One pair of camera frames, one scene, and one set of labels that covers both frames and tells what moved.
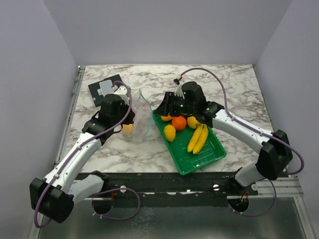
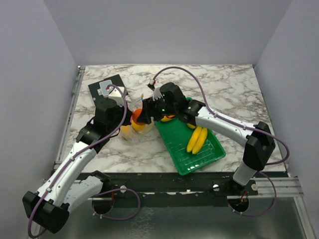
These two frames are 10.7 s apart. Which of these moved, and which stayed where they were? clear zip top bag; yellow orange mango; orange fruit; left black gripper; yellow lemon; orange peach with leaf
Moved: yellow lemon; orange fruit
Stayed: orange peach with leaf; yellow orange mango; clear zip top bag; left black gripper
